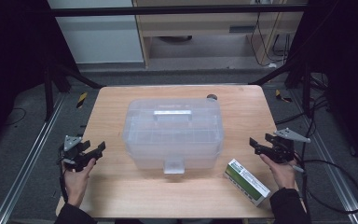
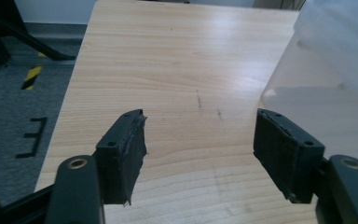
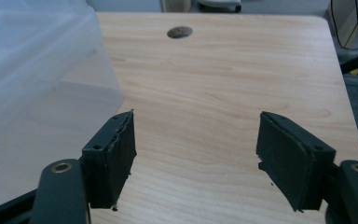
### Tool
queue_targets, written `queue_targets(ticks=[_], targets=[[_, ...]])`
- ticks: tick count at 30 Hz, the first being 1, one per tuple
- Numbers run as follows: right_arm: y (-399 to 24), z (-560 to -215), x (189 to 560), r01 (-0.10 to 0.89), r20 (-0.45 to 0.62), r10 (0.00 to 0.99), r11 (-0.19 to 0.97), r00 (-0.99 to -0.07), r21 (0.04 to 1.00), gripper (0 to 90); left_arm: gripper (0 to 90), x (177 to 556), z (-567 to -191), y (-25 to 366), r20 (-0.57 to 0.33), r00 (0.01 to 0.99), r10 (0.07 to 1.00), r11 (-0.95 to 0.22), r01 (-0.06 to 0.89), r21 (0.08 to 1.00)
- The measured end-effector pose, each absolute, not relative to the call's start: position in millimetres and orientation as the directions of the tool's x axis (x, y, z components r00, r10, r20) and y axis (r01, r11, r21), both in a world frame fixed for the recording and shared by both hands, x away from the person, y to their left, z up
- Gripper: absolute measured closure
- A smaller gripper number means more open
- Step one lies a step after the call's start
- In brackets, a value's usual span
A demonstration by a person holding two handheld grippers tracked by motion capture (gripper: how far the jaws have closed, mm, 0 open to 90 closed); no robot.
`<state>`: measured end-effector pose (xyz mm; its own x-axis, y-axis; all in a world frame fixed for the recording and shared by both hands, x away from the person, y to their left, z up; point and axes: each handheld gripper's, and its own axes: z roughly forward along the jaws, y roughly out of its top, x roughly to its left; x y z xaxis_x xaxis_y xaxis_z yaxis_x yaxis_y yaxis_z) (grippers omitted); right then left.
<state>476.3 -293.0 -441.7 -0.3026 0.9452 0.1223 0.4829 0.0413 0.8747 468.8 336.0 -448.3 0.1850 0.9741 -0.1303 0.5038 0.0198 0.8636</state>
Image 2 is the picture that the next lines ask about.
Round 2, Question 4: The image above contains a clear plastic storage box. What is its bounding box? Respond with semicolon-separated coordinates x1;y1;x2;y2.
256;0;358;173

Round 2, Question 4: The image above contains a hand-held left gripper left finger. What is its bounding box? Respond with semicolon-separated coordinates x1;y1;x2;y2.
94;108;148;207

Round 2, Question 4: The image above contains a black metal stand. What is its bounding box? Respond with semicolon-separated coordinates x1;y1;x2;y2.
0;0;77;66

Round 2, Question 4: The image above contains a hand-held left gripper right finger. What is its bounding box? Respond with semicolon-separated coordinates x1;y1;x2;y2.
253;107;326;204

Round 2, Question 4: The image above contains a black floor tape mark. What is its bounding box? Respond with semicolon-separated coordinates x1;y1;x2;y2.
15;116;48;160

